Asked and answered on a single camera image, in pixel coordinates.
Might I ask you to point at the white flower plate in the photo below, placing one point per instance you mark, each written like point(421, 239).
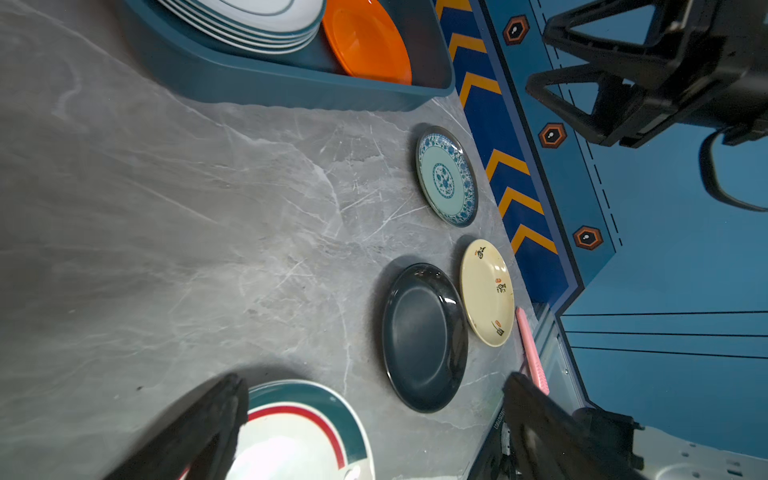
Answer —
point(261, 27)

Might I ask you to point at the black plate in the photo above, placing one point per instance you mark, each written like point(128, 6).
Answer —
point(424, 338)

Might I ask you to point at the teal plastic bin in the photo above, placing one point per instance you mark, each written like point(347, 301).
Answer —
point(196, 66)

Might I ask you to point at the orange plastic plate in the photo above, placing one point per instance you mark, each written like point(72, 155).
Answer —
point(366, 42)

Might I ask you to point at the pink handle tool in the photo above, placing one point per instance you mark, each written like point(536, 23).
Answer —
point(534, 364)

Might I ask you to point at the white plate dark green rim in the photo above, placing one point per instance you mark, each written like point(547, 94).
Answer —
point(298, 429)

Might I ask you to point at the cream yellow plate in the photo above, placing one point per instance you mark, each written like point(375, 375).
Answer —
point(487, 293)

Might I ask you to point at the teal patterned small plate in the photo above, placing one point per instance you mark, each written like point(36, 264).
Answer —
point(446, 177)

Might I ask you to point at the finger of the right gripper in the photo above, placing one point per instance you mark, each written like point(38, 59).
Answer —
point(641, 41)
point(620, 111)

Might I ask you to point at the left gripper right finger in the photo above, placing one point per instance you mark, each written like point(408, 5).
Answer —
point(549, 444)

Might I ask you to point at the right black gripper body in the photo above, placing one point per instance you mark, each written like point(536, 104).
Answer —
point(720, 76)

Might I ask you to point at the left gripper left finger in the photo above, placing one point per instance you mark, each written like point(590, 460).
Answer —
point(200, 443)

